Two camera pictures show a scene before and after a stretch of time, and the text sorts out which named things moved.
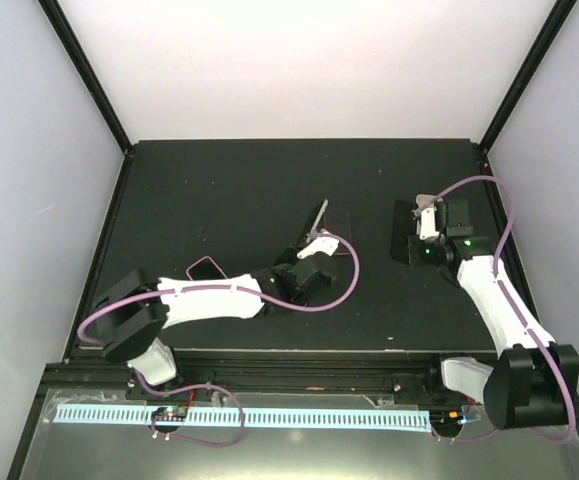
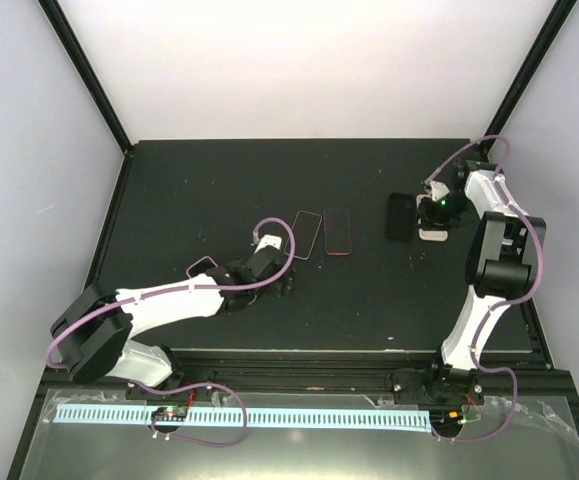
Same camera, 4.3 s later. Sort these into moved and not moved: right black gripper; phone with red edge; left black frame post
Moved: right black gripper
Not moved: phone with red edge; left black frame post
